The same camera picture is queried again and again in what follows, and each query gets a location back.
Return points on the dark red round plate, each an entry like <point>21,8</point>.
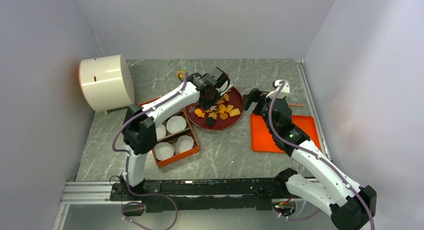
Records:
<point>231,100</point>

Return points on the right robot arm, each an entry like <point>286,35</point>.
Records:
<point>348,204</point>

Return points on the yellow rectangular cookie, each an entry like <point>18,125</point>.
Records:
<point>234,112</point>

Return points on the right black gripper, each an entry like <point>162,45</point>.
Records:
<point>255,95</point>

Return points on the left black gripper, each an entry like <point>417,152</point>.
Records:
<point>206,105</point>

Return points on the white paper cup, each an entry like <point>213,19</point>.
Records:
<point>163,151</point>
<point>184,143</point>
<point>161,131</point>
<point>176,124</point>

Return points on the white cylindrical container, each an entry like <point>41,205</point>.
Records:
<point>106,83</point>

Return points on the black round cookie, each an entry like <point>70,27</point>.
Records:
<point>210,121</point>

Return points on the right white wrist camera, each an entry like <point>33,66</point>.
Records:
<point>281,90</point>

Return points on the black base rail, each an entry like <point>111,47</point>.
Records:
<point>164,195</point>

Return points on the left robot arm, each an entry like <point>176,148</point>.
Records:
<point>139,127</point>

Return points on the orange compartment box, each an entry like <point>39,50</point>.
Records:
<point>176,140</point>

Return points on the orange fish cookie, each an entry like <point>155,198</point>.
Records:
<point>200,113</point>

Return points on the yellow cube block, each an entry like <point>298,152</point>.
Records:
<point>181,75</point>

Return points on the orange flat tray lid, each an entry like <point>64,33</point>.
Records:
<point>261,139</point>

